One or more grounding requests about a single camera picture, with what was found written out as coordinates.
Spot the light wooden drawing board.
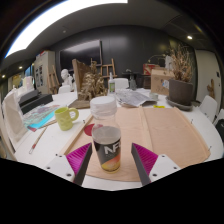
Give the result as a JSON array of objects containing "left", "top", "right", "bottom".
[{"left": 59, "top": 105, "right": 212, "bottom": 183}]

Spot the wooden easel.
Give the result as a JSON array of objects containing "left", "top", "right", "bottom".
[
  {"left": 48, "top": 64, "right": 61, "bottom": 95},
  {"left": 99, "top": 58, "right": 118, "bottom": 79}
]

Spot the flat round red coaster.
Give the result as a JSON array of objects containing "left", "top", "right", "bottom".
[{"left": 83, "top": 123, "right": 95, "bottom": 137}]

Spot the long white ceiling light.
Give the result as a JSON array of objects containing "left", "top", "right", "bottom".
[{"left": 4, "top": 0, "right": 129, "bottom": 58}]

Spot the small white green-labelled bottle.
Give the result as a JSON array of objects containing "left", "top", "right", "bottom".
[{"left": 108, "top": 71, "right": 117, "bottom": 94}]

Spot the brown cardboard box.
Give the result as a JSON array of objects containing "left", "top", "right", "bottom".
[{"left": 150, "top": 67, "right": 176, "bottom": 97}]

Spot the small white cup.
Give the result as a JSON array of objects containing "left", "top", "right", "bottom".
[{"left": 148, "top": 92, "right": 159, "bottom": 102}]

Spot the dried plant in grey pot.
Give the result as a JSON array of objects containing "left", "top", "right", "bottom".
[{"left": 165, "top": 44, "right": 195, "bottom": 112}]

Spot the grey printed newspaper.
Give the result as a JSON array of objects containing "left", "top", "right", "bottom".
[{"left": 114, "top": 88, "right": 153, "bottom": 108}]

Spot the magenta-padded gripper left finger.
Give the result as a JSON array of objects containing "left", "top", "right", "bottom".
[{"left": 44, "top": 142, "right": 93, "bottom": 187}]

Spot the small wooden figure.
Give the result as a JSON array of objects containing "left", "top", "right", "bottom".
[{"left": 206, "top": 78, "right": 216, "bottom": 99}]

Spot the long wooden paintbrush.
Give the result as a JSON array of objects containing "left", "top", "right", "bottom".
[{"left": 28, "top": 125, "right": 48, "bottom": 155}]

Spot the clear drink bottle white cap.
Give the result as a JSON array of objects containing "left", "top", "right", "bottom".
[{"left": 89, "top": 95, "right": 122, "bottom": 174}]

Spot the white canvas panel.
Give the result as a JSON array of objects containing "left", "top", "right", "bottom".
[{"left": 1, "top": 88, "right": 29, "bottom": 144}]

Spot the short wooden stick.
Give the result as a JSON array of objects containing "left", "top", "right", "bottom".
[{"left": 41, "top": 119, "right": 58, "bottom": 129}]

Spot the yellow-green ceramic mug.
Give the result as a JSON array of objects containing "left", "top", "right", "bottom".
[{"left": 54, "top": 106, "right": 80, "bottom": 132}]

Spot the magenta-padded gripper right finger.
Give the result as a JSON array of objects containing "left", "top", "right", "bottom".
[{"left": 130, "top": 142, "right": 183, "bottom": 187}]

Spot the brown wooden relief sculpture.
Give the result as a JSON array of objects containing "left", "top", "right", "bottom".
[{"left": 68, "top": 58, "right": 108, "bottom": 110}]

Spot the white plaster bust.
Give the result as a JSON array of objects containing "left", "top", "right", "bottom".
[{"left": 59, "top": 68, "right": 75, "bottom": 89}]

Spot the black flat box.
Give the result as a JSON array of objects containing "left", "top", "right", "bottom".
[
  {"left": 20, "top": 93, "right": 54, "bottom": 115},
  {"left": 18, "top": 89, "right": 40, "bottom": 104}
]

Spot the dark glass bottle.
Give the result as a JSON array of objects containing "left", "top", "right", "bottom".
[{"left": 129, "top": 73, "right": 138, "bottom": 91}]

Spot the red box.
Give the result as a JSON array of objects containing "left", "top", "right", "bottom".
[{"left": 143, "top": 63, "right": 161, "bottom": 76}]

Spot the white cabinet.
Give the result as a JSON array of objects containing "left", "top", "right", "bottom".
[{"left": 33, "top": 50, "right": 57, "bottom": 95}]

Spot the large black wall screen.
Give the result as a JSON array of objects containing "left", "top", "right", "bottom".
[{"left": 59, "top": 39, "right": 104, "bottom": 72}]

